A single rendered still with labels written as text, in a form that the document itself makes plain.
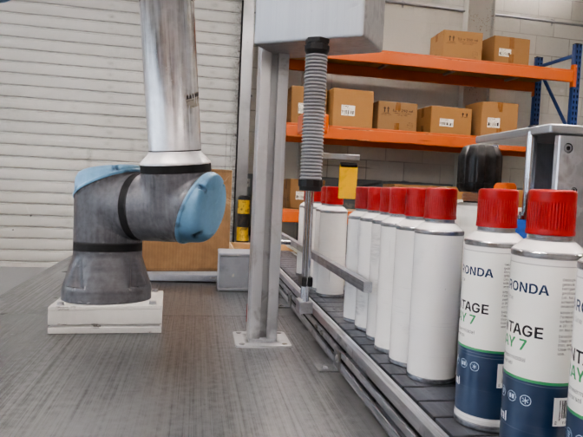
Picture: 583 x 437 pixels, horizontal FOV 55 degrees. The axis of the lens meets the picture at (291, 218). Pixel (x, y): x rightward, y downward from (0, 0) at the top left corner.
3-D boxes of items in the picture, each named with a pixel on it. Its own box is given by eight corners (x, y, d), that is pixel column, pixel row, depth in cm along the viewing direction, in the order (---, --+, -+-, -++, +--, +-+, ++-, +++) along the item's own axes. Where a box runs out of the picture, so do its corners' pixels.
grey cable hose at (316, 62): (324, 192, 78) (332, 37, 76) (299, 190, 77) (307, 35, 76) (319, 191, 81) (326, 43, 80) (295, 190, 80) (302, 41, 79)
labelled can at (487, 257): (527, 433, 48) (544, 190, 47) (470, 434, 47) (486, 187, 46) (495, 408, 53) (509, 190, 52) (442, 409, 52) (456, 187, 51)
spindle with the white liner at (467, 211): (504, 303, 106) (515, 144, 105) (461, 302, 105) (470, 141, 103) (481, 294, 115) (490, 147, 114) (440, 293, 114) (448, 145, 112)
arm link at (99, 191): (101, 239, 107) (102, 167, 107) (163, 242, 102) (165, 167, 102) (55, 242, 95) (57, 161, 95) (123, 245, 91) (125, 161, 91)
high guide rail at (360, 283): (370, 292, 72) (371, 282, 72) (362, 292, 72) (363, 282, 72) (267, 228, 178) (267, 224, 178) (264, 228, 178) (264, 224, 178)
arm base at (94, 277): (153, 303, 94) (154, 244, 94) (55, 305, 90) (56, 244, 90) (149, 290, 109) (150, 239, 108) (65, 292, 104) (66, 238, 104)
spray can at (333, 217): (346, 297, 104) (352, 186, 103) (319, 297, 103) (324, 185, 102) (339, 292, 109) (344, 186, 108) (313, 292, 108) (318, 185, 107)
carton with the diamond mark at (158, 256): (228, 270, 150) (232, 169, 149) (134, 270, 143) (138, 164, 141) (210, 257, 179) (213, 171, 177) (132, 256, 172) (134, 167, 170)
